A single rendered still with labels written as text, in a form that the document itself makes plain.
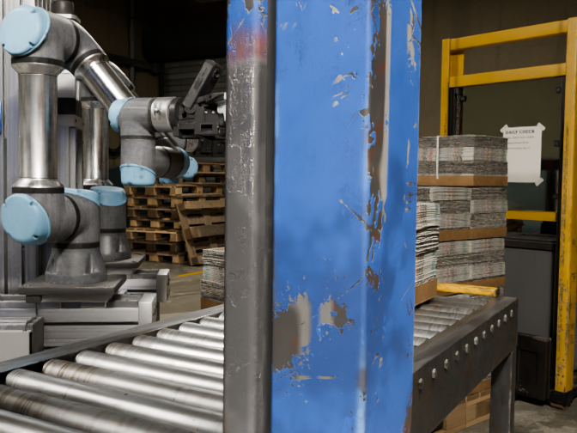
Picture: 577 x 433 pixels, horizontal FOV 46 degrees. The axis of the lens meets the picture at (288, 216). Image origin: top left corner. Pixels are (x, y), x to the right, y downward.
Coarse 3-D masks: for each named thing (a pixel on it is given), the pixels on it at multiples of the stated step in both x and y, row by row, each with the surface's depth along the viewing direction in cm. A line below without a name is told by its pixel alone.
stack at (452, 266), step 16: (208, 256) 242; (448, 256) 287; (464, 256) 294; (208, 272) 243; (448, 272) 286; (464, 272) 294; (208, 288) 242; (464, 400) 297; (448, 416) 290; (464, 416) 298; (448, 432) 291
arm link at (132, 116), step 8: (112, 104) 148; (120, 104) 147; (128, 104) 146; (136, 104) 145; (144, 104) 145; (112, 112) 147; (120, 112) 146; (128, 112) 145; (136, 112) 145; (144, 112) 144; (112, 120) 147; (120, 120) 147; (128, 120) 146; (136, 120) 145; (144, 120) 145; (112, 128) 149; (120, 128) 148; (128, 128) 146; (136, 128) 145; (144, 128) 146; (152, 128) 146; (152, 136) 148
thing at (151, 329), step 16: (160, 320) 133; (176, 320) 134; (192, 320) 135; (112, 336) 120; (128, 336) 120; (48, 352) 108; (64, 352) 108; (0, 368) 99; (16, 368) 99; (32, 368) 101
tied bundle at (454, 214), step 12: (432, 192) 276; (444, 192) 281; (456, 192) 287; (468, 192) 293; (444, 204) 282; (456, 204) 288; (468, 204) 294; (444, 216) 281; (456, 216) 287; (468, 216) 293; (444, 228) 281; (456, 228) 288; (468, 228) 294; (456, 240) 291
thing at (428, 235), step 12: (420, 204) 149; (432, 204) 157; (420, 216) 149; (432, 216) 157; (420, 228) 149; (432, 228) 158; (420, 240) 151; (432, 240) 158; (420, 252) 151; (432, 252) 160; (420, 264) 152; (432, 264) 160; (420, 276) 153; (432, 276) 160
